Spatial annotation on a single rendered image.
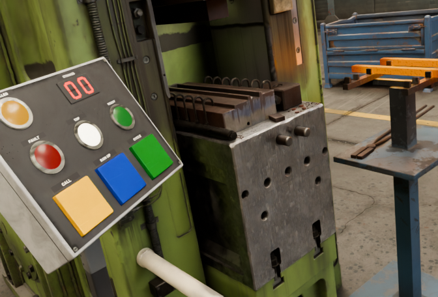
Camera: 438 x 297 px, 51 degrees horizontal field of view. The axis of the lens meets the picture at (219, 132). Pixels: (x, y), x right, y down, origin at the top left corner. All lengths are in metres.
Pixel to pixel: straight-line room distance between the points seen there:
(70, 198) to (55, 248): 0.08
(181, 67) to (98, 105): 0.85
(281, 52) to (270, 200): 0.52
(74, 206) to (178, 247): 0.69
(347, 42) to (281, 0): 3.64
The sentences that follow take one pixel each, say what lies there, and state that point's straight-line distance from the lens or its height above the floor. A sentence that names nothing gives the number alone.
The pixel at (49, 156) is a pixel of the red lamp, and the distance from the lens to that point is 0.77.
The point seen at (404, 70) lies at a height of 0.95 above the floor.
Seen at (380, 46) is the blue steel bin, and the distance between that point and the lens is 4.97.
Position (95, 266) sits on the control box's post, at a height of 0.81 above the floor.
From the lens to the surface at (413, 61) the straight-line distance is 1.72.
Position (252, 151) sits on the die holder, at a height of 0.87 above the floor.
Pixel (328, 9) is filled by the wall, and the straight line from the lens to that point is 10.51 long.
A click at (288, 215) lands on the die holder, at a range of 1.38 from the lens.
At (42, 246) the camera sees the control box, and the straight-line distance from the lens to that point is 0.76.
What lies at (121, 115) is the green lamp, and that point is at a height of 1.09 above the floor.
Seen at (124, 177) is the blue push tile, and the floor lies 1.01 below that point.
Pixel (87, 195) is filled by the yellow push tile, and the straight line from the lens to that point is 0.77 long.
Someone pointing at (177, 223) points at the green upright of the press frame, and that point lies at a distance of 1.37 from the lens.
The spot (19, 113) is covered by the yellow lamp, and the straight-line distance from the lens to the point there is 0.79.
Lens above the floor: 1.30
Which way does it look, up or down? 18 degrees down
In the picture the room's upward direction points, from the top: 10 degrees counter-clockwise
